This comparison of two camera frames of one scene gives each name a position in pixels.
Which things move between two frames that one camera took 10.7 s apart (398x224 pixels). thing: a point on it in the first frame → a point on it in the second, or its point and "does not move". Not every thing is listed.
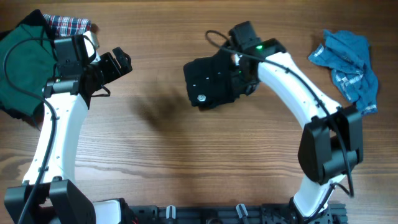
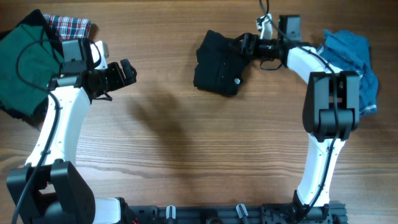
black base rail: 233,214 does not move
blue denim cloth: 347,53 does not move
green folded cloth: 30,65 does not move
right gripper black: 236,83 → 247,37
